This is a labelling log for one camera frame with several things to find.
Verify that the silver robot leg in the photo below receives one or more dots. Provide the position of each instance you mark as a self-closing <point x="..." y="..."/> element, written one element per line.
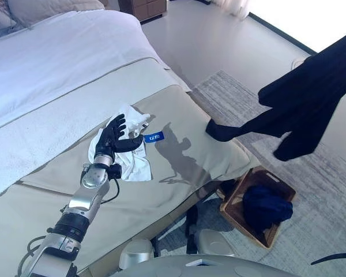
<point x="216" y="242"/>
<point x="137" y="254"/>

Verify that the patterned grey cushion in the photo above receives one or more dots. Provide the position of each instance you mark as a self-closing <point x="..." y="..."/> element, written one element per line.
<point x="0" y="20"/>

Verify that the beige pillow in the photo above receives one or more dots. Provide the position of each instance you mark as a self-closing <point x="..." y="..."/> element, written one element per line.
<point x="52" y="11"/>

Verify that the silver robot torso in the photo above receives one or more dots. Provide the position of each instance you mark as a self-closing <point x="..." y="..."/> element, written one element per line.
<point x="176" y="267"/>

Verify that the beige bed cover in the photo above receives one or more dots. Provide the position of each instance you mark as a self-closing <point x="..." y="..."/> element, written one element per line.
<point x="176" y="115"/>

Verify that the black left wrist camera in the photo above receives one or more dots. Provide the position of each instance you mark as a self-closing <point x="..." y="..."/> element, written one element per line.
<point x="114" y="172"/>

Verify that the silver right robot leg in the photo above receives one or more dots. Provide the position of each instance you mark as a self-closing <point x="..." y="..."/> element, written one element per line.
<point x="216" y="242"/>

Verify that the grey striped rug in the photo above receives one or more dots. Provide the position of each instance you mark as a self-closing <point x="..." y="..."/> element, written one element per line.
<point x="320" y="187"/>

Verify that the white garment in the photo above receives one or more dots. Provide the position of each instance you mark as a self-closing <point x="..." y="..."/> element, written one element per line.
<point x="135" y="167"/>

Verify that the brown wooden nightstand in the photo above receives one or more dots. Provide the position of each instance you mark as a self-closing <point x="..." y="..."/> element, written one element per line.
<point x="144" y="8"/>

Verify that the dark window floor frame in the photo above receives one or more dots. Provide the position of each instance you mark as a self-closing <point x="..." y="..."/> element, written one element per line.
<point x="282" y="34"/>

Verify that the black garment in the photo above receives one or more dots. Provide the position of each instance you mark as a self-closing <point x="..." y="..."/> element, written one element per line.
<point x="305" y="101"/>

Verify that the brown wicker basket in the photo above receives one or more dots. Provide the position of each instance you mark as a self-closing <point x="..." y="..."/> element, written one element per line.
<point x="233" y="205"/>

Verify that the beige upholstered bed frame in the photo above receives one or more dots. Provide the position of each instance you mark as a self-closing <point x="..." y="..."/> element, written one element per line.
<point x="178" y="222"/>

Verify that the blue tag card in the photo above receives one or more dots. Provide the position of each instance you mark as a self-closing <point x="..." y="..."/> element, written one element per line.
<point x="154" y="137"/>

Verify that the silver left robot leg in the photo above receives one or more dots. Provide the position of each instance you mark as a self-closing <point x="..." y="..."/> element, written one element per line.
<point x="137" y="254"/>

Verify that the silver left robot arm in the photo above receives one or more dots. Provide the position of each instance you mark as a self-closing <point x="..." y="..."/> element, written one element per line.
<point x="83" y="202"/>

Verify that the pale piped bed blanket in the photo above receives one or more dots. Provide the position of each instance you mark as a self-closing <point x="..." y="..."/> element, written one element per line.
<point x="46" y="138"/>

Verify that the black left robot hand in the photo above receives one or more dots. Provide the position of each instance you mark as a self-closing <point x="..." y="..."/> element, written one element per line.
<point x="115" y="135"/>

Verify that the navy blue garment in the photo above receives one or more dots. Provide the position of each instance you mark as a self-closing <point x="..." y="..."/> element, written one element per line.
<point x="265" y="205"/>

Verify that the black robot foot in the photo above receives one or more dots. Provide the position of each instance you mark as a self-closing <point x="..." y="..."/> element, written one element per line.
<point x="191" y="222"/>

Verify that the white duvet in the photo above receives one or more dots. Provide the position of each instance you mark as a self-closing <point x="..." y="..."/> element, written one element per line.
<point x="60" y="57"/>

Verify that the sheer white curtain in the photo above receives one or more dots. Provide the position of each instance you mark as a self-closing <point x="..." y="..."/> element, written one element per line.
<point x="227" y="7"/>

